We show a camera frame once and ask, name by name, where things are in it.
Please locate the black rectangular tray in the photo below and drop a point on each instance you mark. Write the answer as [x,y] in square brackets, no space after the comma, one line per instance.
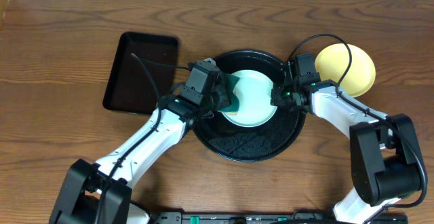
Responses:
[129,89]

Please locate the green and yellow scrub sponge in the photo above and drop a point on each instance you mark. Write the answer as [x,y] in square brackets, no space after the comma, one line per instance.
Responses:
[233,103]

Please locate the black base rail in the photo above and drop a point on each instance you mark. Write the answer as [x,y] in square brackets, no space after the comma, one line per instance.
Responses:
[304,216]

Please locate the round black tray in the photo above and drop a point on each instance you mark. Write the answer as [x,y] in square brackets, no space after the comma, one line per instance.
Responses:
[250,144]

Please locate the yellow plate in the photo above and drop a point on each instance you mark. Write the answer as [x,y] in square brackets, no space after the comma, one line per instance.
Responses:
[333,60]

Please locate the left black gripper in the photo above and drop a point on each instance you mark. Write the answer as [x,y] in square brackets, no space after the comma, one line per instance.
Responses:
[220,95]

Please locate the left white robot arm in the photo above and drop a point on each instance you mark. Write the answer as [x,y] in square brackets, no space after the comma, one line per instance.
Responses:
[101,192]

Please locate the pale green plate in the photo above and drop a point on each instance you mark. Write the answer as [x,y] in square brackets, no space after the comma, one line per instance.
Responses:
[253,91]

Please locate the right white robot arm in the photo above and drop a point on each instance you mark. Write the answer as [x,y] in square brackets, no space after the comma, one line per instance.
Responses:
[387,168]

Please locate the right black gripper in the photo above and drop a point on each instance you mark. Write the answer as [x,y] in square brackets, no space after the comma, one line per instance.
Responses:
[276,98]

